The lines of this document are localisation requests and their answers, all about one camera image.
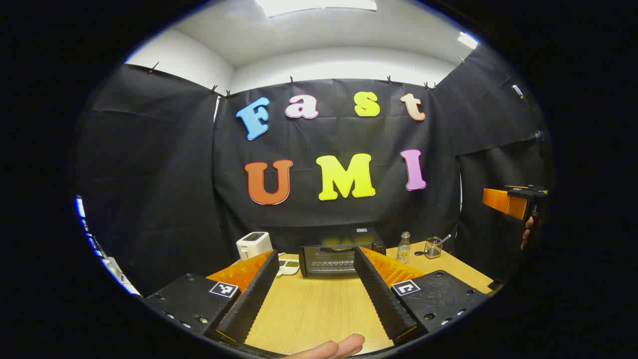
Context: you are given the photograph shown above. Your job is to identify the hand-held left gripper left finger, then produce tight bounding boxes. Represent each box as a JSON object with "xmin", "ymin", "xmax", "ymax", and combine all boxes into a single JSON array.
[{"xmin": 142, "ymin": 249, "xmax": 280, "ymax": 345}]

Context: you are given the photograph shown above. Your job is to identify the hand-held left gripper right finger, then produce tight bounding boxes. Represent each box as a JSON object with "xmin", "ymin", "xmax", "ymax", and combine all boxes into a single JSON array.
[{"xmin": 353, "ymin": 246, "xmax": 491, "ymax": 346}]

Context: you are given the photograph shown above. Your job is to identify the black backdrop cloth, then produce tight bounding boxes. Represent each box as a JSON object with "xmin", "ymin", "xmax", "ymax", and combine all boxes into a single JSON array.
[{"xmin": 75, "ymin": 45, "xmax": 554, "ymax": 297}]

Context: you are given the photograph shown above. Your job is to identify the large ceiling light panel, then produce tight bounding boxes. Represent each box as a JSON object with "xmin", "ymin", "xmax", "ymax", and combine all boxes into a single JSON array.
[{"xmin": 254, "ymin": 0, "xmax": 378, "ymax": 18}]

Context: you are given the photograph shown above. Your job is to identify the clear glass bottle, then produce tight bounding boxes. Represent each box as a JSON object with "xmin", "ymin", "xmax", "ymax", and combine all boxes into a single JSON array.
[{"xmin": 396, "ymin": 231, "xmax": 412, "ymax": 264}]

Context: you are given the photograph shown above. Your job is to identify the white toaster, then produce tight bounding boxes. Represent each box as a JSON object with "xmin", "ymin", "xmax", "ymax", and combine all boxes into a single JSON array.
[{"xmin": 236, "ymin": 231, "xmax": 273, "ymax": 261}]

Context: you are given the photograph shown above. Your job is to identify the black electric oven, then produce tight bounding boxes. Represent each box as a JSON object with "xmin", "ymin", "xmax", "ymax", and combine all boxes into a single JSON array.
[{"xmin": 299, "ymin": 227, "xmax": 387, "ymax": 278}]

